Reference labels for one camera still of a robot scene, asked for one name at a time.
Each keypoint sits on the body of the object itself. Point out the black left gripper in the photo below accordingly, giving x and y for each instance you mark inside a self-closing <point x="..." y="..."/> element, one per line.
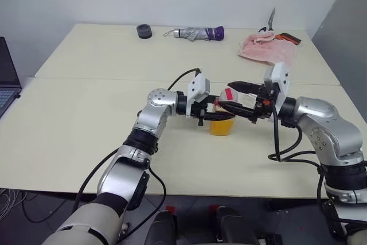
<point x="200" y="110"/>

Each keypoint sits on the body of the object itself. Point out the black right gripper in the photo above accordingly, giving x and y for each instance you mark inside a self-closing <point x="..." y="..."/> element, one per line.
<point x="262" y="107"/>

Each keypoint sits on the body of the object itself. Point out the clear bottle with orange drink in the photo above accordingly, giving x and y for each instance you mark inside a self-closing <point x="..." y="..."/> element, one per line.
<point x="220" y="127"/>

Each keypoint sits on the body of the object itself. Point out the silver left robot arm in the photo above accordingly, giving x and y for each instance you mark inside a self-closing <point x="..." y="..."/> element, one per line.
<point x="156" y="113"/>

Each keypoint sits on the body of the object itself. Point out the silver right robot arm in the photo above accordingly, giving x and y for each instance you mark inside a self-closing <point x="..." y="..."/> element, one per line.
<point x="324" y="124"/>

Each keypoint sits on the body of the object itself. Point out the pink towel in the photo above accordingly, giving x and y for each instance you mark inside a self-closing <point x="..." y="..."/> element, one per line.
<point x="266" y="50"/>

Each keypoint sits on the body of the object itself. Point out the orange black utility knife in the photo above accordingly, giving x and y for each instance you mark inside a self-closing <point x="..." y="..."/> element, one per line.
<point x="289" y="38"/>

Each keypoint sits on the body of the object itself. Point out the folded silver purple umbrella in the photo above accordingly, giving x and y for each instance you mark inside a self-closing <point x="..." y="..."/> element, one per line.
<point x="195" y="33"/>

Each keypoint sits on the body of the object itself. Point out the black round tape roll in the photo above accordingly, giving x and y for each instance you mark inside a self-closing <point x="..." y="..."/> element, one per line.
<point x="144" y="31"/>

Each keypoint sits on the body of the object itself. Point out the dark rounded shape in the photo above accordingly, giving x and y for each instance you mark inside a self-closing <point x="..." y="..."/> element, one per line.
<point x="163" y="227"/>
<point x="235" y="227"/>

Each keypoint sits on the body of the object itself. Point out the dark laptop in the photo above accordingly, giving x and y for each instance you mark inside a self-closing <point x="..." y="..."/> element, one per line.
<point x="7" y="84"/>

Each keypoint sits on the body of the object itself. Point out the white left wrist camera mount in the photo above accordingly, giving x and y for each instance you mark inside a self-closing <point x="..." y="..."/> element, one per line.
<point x="198" y="87"/>

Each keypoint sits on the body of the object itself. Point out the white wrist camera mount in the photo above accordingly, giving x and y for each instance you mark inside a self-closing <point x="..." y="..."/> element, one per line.
<point x="279" y="74"/>
<point x="198" y="87"/>

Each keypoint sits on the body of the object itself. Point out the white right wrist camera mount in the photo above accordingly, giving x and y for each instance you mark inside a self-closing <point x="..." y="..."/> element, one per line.
<point x="279" y="74"/>

